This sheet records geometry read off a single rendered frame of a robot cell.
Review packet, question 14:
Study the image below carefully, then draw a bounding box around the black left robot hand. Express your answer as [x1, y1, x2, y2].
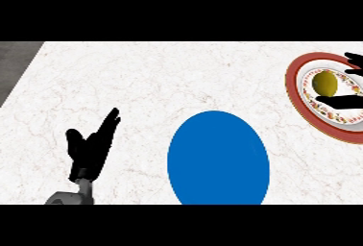
[63, 107, 122, 184]

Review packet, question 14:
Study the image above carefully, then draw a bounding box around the blue plate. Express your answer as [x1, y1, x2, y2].
[165, 110, 271, 206]

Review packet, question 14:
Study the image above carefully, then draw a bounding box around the red-rimmed floral plate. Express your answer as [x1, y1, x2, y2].
[283, 51, 363, 145]

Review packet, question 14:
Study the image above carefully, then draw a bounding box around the yellow lemon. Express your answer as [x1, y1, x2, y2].
[309, 70, 339, 98]

